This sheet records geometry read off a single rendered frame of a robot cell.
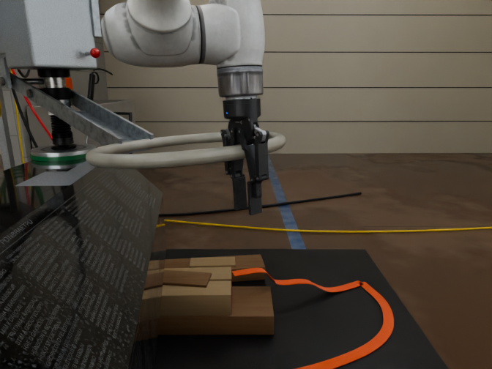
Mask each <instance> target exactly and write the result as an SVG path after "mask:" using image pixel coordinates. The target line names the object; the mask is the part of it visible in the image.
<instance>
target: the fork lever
mask: <svg viewBox="0 0 492 369"><path fill-rule="evenodd" d="M10 80H11V84H12V88H13V89H14V90H15V91H17V92H19V93H21V94H22V95H23V96H25V97H27V98H29V99H30V100H31V101H33V102H34V103H36V104H38V105H39V106H41V107H42V108H44V109H45V110H47V111H49V112H51V113H52V114H53V115H55V116H57V117H59V118H60V119H61V120H63V121H64V122H66V123H68V124H69V125H71V126H72V127H74V128H75V129H77V130H79V131H80V132H82V133H83V134H85V135H87V136H88V137H90V138H91V139H93V140H94V141H96V142H98V143H99V144H101V145H102V146H106V145H109V144H122V142H126V141H136V140H141V139H147V138H149V139H150V140H152V139H154V134H153V133H151V132H149V131H147V130H145V129H144V128H142V127H139V126H138V125H136V124H134V123H132V122H130V121H128V120H127V119H125V118H123V117H121V116H120V115H118V114H116V113H114V112H112V111H110V110H108V109H107V108H104V107H102V106H101V105H99V104H97V103H95V102H94V101H92V100H90V99H88V98H86V97H84V96H83V95H81V94H79V93H77V92H75V91H73V90H71V95H72V98H71V100H70V103H71V105H74V106H75V107H76V108H78V109H80V110H82V111H75V110H73V109H71V108H70V107H68V106H66V105H65V104H63V103H62V102H59V101H58V100H56V99H55V98H53V97H52V96H50V95H48V94H46V93H45V92H43V91H41V90H39V89H38V88H36V87H35V86H32V85H31V84H38V85H39V86H41V87H42V88H45V78H40V77H39V76H38V78H19V77H18V76H16V75H14V74H12V73H11V72H10ZM5 83H6V82H5V79H4V78H3V77H0V85H1V86H4V85H5ZM151 149H152V148H151ZM151 149H142V150H136V151H131V152H125V153H122V154H128V153H133V152H141V151H145V150H151Z"/></svg>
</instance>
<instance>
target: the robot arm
mask: <svg viewBox="0 0 492 369"><path fill-rule="evenodd" d="M101 29H102V35H103V39H104V42H105V46H106V48H107V50H108V52H109V53H110V54H111V55H112V56H114V57H115V58H116V59H117V60H119V61H121V62H124V63H126V64H131V65H134V66H139V67H183V66H187V65H191V64H210V65H216V66H217V82H218V92H219V96H220V97H225V100H224V101H223V114H224V118H225V119H229V122H228V128H227V129H225V130H221V131H220V134H221V136H222V139H223V146H233V145H239V144H241V145H242V149H243V150H244V151H245V156H246V161H247V167H248V171H249V176H250V181H249V182H247V193H246V181H245V175H244V174H243V173H242V169H243V160H244V159H240V160H232V161H226V162H225V174H226V175H230V177H231V178H232V182H233V191H234V209H235V210H240V209H244V208H247V194H248V208H249V215H256V214H258V213H262V204H261V197H262V190H261V183H262V181H264V180H267V179H268V178H269V164H268V139H269V131H268V130H261V129H260V128H259V125H258V117H259V116H260V115H261V99H257V95H262V94H263V93H264V87H263V69H262V61H263V56H264V51H265V30H264V16H263V12H262V7H261V0H209V3H208V4H205V5H190V1H189V0H127V2H123V3H118V4H116V5H114V6H113V7H112V8H110V9H109V10H107V11H106V12H105V14H104V16H103V18H102V20H101ZM251 144H252V145H251ZM248 145H249V146H248Z"/></svg>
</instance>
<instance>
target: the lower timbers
mask: <svg viewBox="0 0 492 369"><path fill-rule="evenodd" d="M218 257H235V261H236V267H232V268H231V277H232V282H238V281H250V280H265V273H263V272H259V273H252V274H248V275H240V276H234V274H233V272H232V271H237V270H241V269H249V268H262V269H264V270H265V266H264V262H263V259H262V257H261V254H258V255H244V256H218ZM189 266H190V258H178V259H166V260H165V268H189ZM165 268H164V269H165ZM273 334H274V311H273V305H272V293H271V287H270V286H232V309H231V315H230V316H160V321H159V329H158V335H273Z"/></svg>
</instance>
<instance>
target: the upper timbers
mask: <svg viewBox="0 0 492 369"><path fill-rule="evenodd" d="M164 270H174V271H187V272H210V273H212V276H211V277H210V279H209V282H208V284H207V287H206V288H204V287H193V286H172V285H163V290H162V299H161V306H160V316H230V315H231V309H232V277H231V267H230V266H229V267H196V268H165V269H164Z"/></svg>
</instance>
